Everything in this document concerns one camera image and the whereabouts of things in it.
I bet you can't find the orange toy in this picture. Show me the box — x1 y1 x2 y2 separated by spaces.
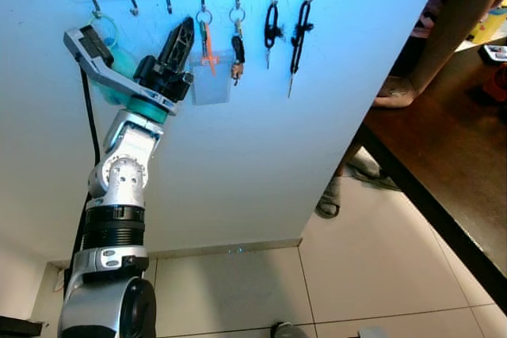
483 65 507 105

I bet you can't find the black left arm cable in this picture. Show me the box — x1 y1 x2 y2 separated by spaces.
73 65 102 275

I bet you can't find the long black key strap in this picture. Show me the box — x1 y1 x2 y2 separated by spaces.
288 0 314 100

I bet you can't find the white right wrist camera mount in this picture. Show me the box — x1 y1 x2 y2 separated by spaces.
358 326 389 338

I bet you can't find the person's leg with grey sandal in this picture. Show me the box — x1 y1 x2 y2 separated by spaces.
315 160 349 219
346 148 401 192

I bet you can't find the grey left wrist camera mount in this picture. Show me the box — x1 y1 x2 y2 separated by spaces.
64 25 178 115

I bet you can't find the orange key with clear pouch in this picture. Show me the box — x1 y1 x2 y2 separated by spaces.
190 9 235 107

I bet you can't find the dark brown cabinet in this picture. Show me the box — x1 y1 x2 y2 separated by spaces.
0 316 44 338

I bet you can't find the teal plush keychain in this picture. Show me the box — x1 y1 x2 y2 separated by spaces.
93 10 145 108

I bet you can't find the short black key strap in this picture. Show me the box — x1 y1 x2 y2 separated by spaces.
264 0 284 70

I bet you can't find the robot's grey foot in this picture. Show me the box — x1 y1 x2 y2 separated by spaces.
272 321 306 338

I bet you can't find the white black-edged box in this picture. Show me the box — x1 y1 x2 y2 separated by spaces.
479 44 507 63

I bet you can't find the dark brown wooden table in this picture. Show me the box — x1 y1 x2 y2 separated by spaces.
360 45 507 315

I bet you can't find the person's bare hand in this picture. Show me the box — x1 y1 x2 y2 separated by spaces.
372 75 418 109

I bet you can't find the yellow toy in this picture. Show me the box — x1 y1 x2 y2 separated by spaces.
467 7 507 44

